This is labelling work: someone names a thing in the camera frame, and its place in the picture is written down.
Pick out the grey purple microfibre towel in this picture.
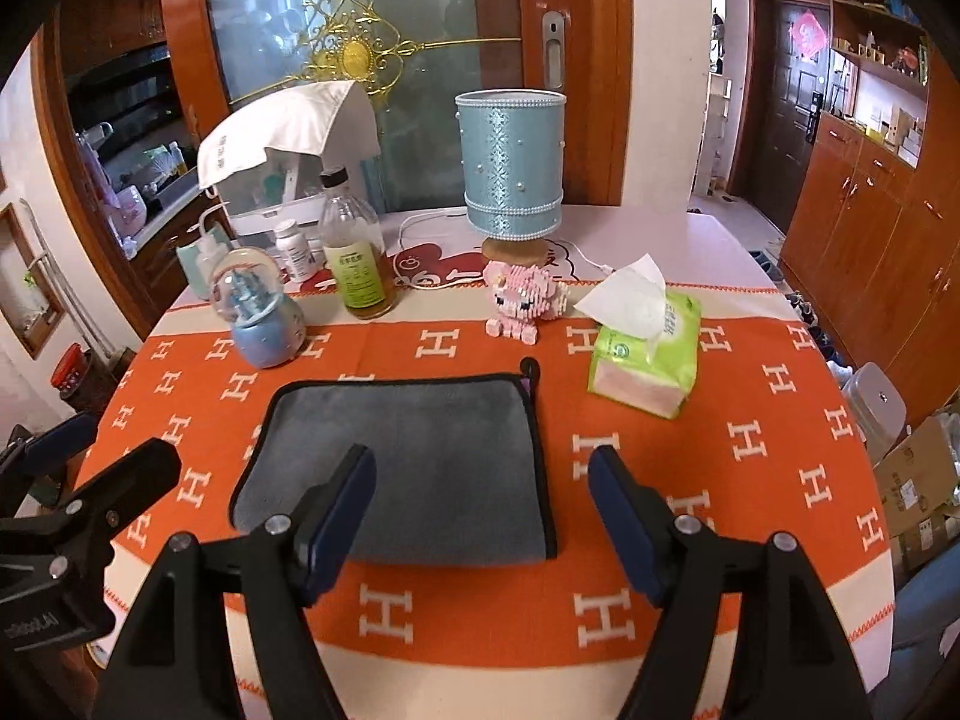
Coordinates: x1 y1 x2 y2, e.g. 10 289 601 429
229 358 558 567

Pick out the cardboard box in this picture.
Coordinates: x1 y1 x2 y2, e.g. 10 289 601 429
874 411 958 572

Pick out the orange H-pattern tablecloth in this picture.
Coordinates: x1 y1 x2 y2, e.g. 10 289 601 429
82 286 893 718

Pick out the blue snow globe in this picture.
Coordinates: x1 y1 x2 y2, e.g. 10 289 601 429
210 247 306 369

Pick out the clear squeeze bottle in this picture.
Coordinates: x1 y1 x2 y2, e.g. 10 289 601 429
176 202 231 301

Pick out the small white pill bottle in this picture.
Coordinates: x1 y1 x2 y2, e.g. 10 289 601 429
274 220 319 283

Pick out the green tissue pack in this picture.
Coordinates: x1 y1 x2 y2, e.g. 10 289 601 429
576 254 701 419

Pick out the glass bottle yellow liquid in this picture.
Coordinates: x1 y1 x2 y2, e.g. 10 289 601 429
319 167 395 320

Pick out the white cloth-covered plastic box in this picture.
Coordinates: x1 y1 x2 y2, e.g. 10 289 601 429
197 82 381 238

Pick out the red white cartoon mat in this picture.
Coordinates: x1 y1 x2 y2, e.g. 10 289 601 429
299 234 580 295

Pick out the brown wooden cabinet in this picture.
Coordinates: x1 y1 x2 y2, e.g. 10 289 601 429
781 0 958 426

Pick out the pink brick pig figure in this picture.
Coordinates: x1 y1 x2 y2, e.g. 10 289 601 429
483 260 569 346

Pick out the blue pearl table lamp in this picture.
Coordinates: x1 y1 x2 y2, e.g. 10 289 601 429
455 88 566 266

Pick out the wooden glass sliding door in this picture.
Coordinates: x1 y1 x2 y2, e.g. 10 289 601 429
32 0 637 338

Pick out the dark entrance door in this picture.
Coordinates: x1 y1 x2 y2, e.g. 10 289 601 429
731 0 832 231

